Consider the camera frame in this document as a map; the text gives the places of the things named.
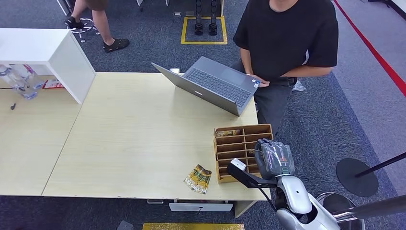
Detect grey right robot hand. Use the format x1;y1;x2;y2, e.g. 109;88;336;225
253;138;296;181

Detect wooden card organizer box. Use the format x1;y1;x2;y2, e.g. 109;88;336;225
213;123;274;184

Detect card with yellow green print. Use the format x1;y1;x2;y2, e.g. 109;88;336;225
183;164;213;195
215;129;241;138

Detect person's right hand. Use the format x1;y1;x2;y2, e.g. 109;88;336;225
249;74;271;88

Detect person in black shirt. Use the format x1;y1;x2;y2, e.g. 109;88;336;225
232;0;339;136

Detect person standing in sandals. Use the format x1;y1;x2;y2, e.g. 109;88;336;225
64;0;130;53

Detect clear plastic bag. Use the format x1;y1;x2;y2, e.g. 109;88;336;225
291;80;307;93

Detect chrome stanchion base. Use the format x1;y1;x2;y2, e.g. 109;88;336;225
316;192;366;230

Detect black round stanchion base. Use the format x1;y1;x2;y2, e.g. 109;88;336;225
335;158;379;198

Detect grey laptop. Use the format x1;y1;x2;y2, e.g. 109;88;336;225
151;56;262;117

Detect black stanchion pole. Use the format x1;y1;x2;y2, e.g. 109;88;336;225
355;152;406;179

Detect chrome stanchion pole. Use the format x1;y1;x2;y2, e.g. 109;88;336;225
332;194;406;220

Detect black robot stand legs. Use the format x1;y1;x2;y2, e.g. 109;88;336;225
194;0;218;36

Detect chrome stool base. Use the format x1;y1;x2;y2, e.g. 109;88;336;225
68;18;100;44

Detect red and white leaflet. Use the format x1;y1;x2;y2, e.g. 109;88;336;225
42;79;65;90

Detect white shelf box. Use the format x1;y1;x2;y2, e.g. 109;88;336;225
0;28;97;105

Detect clear water bottle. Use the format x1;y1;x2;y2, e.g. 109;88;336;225
0;64;38;101
18;64;45;90

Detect black camera cable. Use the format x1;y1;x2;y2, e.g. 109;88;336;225
257;186;279;212

